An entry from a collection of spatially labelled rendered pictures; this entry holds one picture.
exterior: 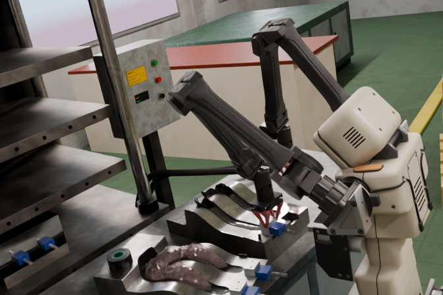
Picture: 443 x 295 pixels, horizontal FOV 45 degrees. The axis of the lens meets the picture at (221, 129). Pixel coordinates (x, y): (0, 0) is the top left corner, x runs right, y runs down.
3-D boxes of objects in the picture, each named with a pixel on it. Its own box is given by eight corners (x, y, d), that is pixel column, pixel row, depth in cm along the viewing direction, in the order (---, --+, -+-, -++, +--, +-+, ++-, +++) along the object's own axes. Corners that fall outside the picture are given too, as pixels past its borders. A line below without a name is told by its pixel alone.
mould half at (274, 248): (310, 228, 193) (306, 195, 189) (267, 266, 176) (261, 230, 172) (213, 203, 227) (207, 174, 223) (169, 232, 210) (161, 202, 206)
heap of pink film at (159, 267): (231, 261, 172) (227, 240, 170) (207, 295, 158) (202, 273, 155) (164, 253, 184) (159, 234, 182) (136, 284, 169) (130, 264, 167)
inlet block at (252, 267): (291, 278, 163) (288, 263, 162) (285, 288, 159) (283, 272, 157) (252, 273, 169) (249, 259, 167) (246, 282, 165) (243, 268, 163)
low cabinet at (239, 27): (240, 66, 843) (231, 13, 816) (356, 61, 739) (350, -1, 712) (162, 110, 683) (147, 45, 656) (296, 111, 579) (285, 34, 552)
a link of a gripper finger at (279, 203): (259, 225, 179) (254, 201, 176) (271, 215, 184) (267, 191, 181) (274, 230, 174) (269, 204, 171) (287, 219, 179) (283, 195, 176)
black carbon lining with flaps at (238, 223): (285, 216, 191) (281, 193, 188) (258, 238, 181) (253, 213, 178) (216, 199, 215) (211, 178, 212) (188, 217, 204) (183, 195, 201)
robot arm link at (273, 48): (262, 41, 163) (282, 22, 168) (248, 36, 166) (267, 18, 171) (275, 135, 193) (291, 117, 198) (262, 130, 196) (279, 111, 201)
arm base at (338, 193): (344, 206, 122) (360, 183, 131) (315, 185, 124) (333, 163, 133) (326, 229, 127) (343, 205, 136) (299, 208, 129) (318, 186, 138)
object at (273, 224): (301, 237, 174) (299, 222, 172) (293, 244, 170) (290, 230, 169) (270, 228, 183) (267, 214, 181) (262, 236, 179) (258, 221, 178)
